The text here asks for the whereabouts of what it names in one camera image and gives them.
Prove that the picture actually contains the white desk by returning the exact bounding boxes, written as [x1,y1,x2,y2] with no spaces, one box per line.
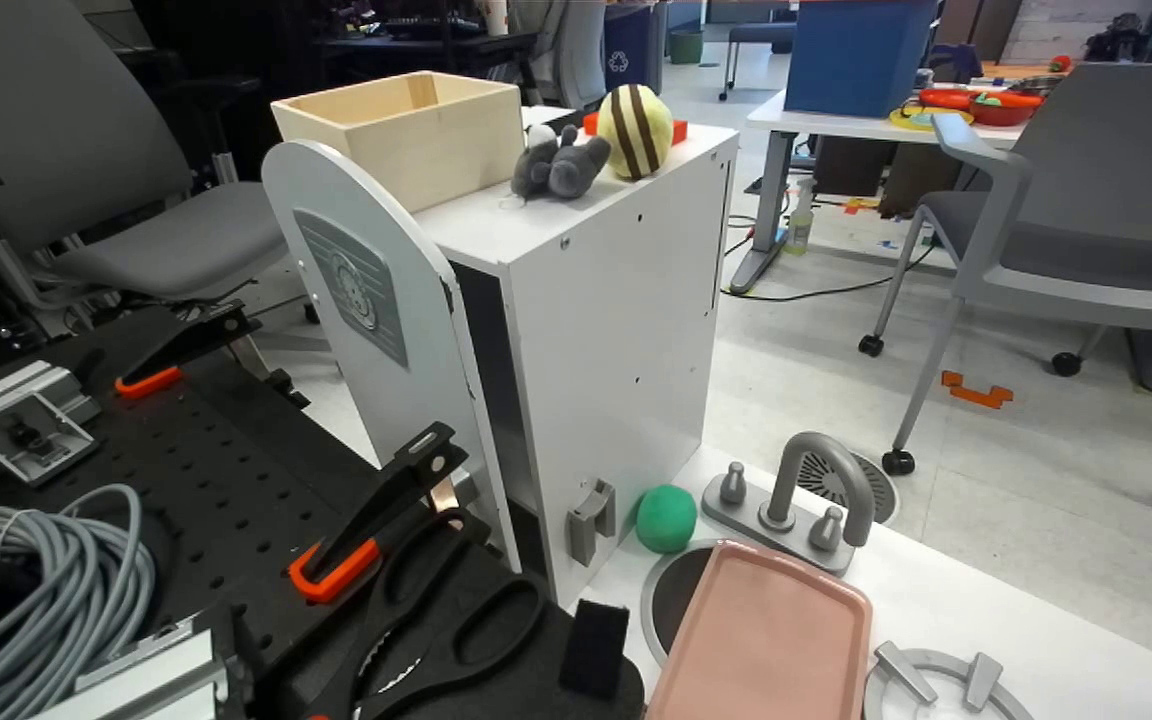
[724,86,1050,298]

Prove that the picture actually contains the grey coiled cable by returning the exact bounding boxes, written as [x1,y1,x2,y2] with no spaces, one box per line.
[0,478,159,720]

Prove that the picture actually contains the white toy kitchen cabinet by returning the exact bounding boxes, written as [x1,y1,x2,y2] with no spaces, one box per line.
[266,124,735,601]

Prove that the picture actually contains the black orange clamp front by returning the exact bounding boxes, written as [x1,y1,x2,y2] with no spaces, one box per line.
[283,421,468,603]

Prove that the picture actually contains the yellow striped plush toy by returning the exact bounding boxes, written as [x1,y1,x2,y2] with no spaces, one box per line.
[597,82,673,178]

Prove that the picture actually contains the grey office chair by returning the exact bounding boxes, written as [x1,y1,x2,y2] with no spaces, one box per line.
[859,61,1152,474]

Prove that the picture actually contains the grey raccoon plush toy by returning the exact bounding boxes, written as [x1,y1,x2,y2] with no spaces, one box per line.
[512,124,613,200]

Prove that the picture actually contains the black orange clamp rear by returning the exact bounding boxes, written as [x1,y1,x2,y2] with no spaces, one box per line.
[114,308,257,398]

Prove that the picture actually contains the grey chair left background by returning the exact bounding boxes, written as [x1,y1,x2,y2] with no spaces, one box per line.
[0,0,283,308]

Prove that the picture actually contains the grey toy faucet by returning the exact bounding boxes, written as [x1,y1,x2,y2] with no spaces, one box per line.
[702,431,892,575]

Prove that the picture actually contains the black scissors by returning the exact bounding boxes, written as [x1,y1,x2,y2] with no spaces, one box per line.
[343,516,550,720]

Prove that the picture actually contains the wooden box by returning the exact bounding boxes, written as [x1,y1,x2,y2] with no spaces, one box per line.
[273,69,523,213]

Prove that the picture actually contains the pink toy sink basin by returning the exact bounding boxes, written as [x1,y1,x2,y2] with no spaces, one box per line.
[644,540,874,720]

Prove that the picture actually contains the black orange clamp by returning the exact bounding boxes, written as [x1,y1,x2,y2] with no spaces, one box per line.
[114,308,257,398]
[283,421,468,603]

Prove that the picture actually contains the green plush ball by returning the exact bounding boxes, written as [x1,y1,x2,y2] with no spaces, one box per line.
[638,483,695,555]

